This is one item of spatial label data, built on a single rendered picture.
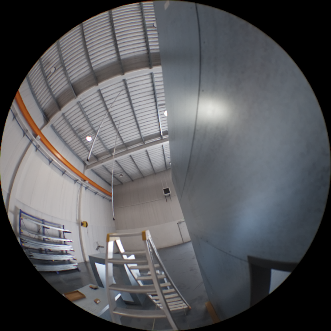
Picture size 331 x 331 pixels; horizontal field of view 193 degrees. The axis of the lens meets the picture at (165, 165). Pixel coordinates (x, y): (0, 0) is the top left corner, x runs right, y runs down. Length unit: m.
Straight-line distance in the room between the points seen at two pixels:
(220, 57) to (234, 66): 0.05
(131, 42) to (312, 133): 6.14
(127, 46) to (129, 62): 0.99
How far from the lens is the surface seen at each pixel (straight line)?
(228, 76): 0.26
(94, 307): 2.68
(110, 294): 0.92
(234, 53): 0.26
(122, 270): 2.82
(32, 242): 5.69
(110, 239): 0.92
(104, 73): 6.03
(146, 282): 3.77
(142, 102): 6.14
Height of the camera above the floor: 2.34
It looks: 33 degrees up
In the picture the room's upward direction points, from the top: 17 degrees counter-clockwise
